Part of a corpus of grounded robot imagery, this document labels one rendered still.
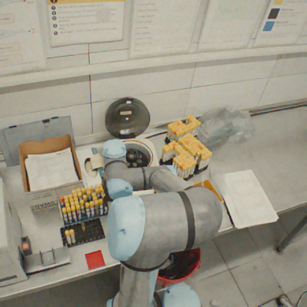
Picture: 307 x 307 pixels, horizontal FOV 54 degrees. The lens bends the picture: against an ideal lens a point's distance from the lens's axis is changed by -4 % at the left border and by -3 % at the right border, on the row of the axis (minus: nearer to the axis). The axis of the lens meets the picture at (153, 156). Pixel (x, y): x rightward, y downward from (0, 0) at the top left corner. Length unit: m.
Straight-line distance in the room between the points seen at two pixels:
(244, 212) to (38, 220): 0.92
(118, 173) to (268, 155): 1.06
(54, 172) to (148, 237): 0.97
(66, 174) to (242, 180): 0.86
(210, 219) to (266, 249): 1.95
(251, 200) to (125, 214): 1.07
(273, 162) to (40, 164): 1.21
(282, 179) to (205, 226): 1.18
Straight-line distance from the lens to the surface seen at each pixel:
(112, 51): 1.36
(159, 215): 0.55
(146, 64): 1.40
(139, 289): 0.73
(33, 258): 1.29
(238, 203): 1.51
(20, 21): 1.22
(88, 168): 1.47
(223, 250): 2.40
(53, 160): 1.51
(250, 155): 1.76
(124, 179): 0.94
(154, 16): 1.33
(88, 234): 1.31
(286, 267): 2.53
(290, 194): 1.69
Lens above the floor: 2.06
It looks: 48 degrees down
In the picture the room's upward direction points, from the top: 9 degrees clockwise
